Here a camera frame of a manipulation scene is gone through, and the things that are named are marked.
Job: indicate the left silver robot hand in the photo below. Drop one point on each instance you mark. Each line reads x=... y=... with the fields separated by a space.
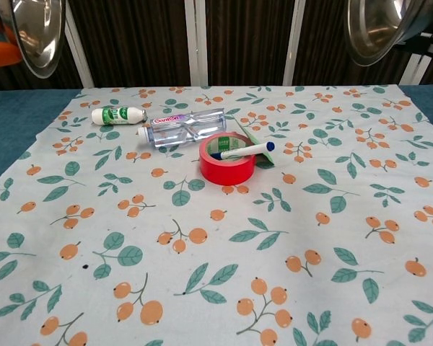
x=0 y=54

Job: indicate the metal bowl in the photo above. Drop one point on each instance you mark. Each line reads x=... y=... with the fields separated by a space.
x=375 y=29
x=39 y=36

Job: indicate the small white green bottle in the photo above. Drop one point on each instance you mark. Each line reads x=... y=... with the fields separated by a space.
x=115 y=115

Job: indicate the clear plastic water bottle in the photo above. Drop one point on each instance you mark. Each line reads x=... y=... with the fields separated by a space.
x=180 y=128

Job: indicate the green packet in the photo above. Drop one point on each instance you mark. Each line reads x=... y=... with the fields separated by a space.
x=267 y=160

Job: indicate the white marker blue cap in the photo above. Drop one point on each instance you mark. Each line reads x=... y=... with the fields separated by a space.
x=243 y=150

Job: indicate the red tape roll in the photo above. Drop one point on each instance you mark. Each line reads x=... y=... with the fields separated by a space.
x=227 y=169

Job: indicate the floral white tablecloth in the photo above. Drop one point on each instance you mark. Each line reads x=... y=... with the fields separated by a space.
x=216 y=234

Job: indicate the white partition frame post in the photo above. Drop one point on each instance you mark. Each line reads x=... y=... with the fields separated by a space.
x=80 y=54
x=415 y=70
x=294 y=47
x=196 y=43

